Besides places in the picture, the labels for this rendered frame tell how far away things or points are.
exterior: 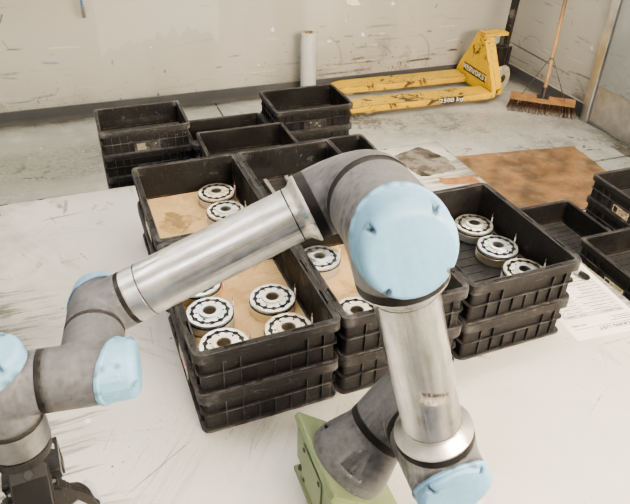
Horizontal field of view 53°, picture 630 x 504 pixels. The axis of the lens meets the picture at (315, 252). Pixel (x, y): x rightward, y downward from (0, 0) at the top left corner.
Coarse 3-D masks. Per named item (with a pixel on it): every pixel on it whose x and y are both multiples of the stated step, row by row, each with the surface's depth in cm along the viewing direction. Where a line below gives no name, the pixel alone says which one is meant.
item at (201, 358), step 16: (176, 240) 146; (304, 272) 137; (320, 288) 132; (336, 320) 124; (192, 336) 120; (272, 336) 120; (288, 336) 121; (304, 336) 122; (192, 352) 116; (208, 352) 116; (224, 352) 117; (240, 352) 118
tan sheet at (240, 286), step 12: (264, 264) 156; (240, 276) 152; (252, 276) 152; (264, 276) 152; (276, 276) 152; (228, 288) 148; (240, 288) 148; (252, 288) 148; (228, 300) 144; (240, 300) 144; (240, 312) 141; (300, 312) 141; (240, 324) 138; (252, 324) 138; (264, 324) 138; (252, 336) 135
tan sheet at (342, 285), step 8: (336, 248) 163; (344, 248) 163; (344, 256) 160; (344, 264) 157; (344, 272) 154; (328, 280) 151; (336, 280) 151; (344, 280) 151; (352, 280) 151; (336, 288) 149; (344, 288) 149; (352, 288) 149; (336, 296) 146; (344, 296) 146; (352, 296) 146
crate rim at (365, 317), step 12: (300, 252) 143; (312, 264) 140; (456, 276) 137; (324, 288) 133; (456, 288) 133; (468, 288) 134; (336, 300) 129; (444, 300) 132; (456, 300) 134; (360, 312) 126; (372, 312) 126; (348, 324) 125; (360, 324) 126
